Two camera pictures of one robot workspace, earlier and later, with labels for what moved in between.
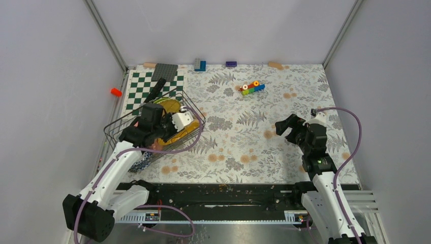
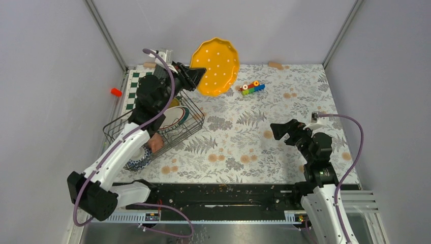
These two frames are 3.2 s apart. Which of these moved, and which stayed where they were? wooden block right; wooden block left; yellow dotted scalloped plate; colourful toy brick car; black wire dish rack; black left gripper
Moved: yellow dotted scalloped plate; black left gripper
Stayed: black wire dish rack; wooden block left; wooden block right; colourful toy brick car
